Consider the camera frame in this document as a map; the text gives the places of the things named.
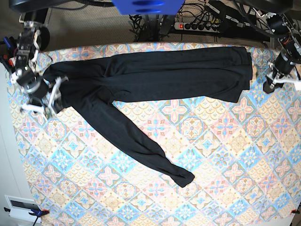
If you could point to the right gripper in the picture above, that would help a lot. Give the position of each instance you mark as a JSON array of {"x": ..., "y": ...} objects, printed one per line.
[{"x": 34, "y": 86}]

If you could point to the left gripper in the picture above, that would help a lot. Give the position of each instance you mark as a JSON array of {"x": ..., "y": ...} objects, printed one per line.
[{"x": 279, "y": 68}]

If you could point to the black t-shirt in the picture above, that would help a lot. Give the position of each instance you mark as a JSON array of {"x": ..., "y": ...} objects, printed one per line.
[{"x": 220, "y": 73}]

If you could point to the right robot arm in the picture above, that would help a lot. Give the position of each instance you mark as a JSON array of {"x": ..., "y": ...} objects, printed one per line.
[{"x": 33, "y": 15}]

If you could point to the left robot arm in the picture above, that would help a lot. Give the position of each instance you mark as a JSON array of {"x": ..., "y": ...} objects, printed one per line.
[{"x": 281, "y": 27}]

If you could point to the black round stool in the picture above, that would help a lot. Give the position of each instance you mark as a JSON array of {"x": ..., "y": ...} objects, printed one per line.
[{"x": 44, "y": 38}]

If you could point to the red black clamp upper left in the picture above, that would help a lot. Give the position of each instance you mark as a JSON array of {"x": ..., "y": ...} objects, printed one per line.
[{"x": 8, "y": 49}]

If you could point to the patterned tablecloth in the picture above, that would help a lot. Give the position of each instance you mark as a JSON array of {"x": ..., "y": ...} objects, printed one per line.
[{"x": 160, "y": 134}]

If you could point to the white floor vent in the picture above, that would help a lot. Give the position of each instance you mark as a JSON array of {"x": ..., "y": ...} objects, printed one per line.
[{"x": 20, "y": 208}]

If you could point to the blue clamp lower left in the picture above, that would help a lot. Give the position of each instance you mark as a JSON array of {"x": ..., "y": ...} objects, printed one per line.
[{"x": 31, "y": 216}]

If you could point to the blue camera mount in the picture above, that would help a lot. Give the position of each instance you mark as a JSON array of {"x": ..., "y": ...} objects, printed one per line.
[{"x": 148, "y": 7}]

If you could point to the white power strip red switch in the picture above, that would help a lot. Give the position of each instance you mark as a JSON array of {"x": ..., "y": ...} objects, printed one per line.
[{"x": 196, "y": 27}]

